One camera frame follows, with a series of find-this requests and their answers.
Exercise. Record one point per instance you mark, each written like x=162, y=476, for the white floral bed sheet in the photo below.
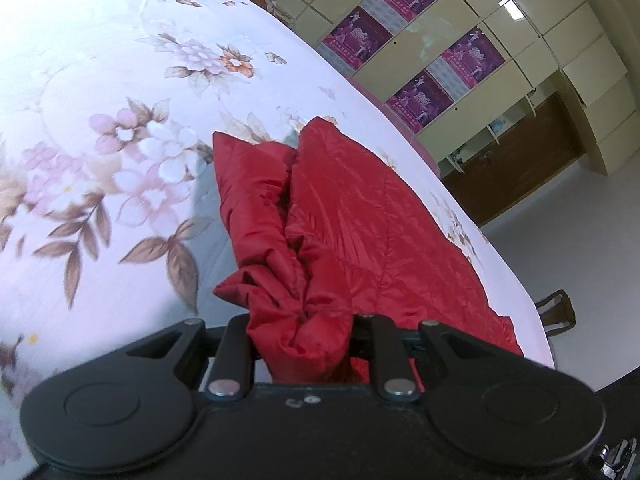
x=100, y=60

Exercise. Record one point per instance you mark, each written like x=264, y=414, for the red down jacket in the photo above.
x=360, y=220

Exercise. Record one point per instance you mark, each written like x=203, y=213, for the brown wooden door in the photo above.
x=515, y=170

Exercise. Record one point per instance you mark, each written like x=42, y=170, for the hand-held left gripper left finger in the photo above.
x=232, y=347

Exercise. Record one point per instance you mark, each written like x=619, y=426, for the cream wardrobe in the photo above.
x=425, y=25

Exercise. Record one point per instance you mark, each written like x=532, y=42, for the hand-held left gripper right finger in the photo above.
x=385, y=355

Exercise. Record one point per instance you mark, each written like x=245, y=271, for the cream open shelf unit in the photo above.
x=457, y=162

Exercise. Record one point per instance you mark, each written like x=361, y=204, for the wooden chair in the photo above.
x=560, y=310

